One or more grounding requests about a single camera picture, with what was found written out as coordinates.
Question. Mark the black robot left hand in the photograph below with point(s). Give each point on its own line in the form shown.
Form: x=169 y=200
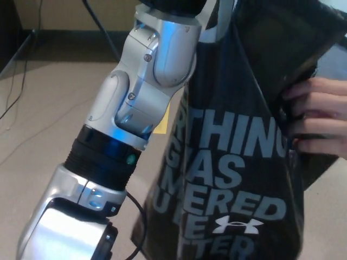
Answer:
x=173 y=5

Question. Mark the yellow paper sheet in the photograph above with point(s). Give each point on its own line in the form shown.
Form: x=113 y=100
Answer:
x=162 y=126

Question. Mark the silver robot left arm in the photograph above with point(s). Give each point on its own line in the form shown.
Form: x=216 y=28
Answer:
x=141 y=89

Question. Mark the black printed plastic bag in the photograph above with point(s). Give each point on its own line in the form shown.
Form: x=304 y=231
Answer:
x=222 y=162

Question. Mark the person's bare hand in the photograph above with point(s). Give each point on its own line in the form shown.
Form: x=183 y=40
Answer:
x=322 y=108

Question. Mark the dark furniture frame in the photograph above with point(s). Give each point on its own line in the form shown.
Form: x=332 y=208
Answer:
x=8 y=27

